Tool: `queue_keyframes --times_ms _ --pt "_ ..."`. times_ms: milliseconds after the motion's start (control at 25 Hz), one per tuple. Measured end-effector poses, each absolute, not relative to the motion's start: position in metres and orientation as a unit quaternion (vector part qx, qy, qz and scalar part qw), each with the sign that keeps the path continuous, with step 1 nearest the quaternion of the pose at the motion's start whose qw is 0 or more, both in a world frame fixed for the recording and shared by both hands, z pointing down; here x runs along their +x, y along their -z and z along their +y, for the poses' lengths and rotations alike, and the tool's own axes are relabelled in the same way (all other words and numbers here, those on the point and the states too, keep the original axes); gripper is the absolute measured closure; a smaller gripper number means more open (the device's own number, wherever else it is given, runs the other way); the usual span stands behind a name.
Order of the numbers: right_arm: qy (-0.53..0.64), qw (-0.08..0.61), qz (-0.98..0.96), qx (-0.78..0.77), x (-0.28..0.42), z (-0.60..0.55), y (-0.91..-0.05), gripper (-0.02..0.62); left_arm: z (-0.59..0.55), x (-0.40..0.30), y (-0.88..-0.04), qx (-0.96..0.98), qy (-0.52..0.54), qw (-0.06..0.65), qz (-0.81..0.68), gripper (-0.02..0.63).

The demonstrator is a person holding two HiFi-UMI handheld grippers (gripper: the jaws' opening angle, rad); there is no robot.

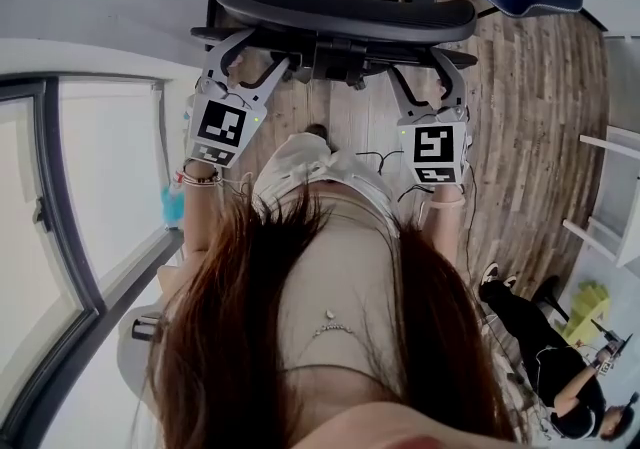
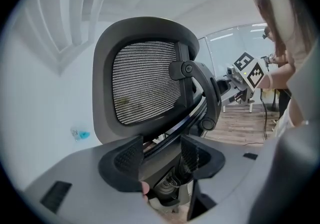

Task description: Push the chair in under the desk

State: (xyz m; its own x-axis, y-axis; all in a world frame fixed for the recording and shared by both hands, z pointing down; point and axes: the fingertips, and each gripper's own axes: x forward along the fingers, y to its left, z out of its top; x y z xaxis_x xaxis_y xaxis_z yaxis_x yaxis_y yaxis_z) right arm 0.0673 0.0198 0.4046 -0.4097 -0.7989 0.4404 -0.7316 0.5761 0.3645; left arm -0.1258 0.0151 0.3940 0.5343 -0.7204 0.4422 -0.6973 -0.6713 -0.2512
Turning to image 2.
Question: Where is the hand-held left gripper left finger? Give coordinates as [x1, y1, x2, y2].
[23, 135, 173, 224]

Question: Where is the black cable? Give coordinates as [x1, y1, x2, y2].
[243, 88, 270, 146]

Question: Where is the person's right forearm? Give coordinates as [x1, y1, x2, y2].
[257, 64, 297, 92]

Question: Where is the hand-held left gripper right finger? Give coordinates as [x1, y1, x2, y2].
[180, 135, 267, 205]

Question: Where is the black mesh office chair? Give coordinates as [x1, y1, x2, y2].
[92, 16, 226, 221]

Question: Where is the person's left hand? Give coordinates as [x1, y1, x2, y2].
[140, 180, 151, 203]

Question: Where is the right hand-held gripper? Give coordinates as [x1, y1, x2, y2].
[216, 52, 266, 103]

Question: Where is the blue spray bottle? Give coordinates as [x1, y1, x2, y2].
[69, 125, 91, 141]

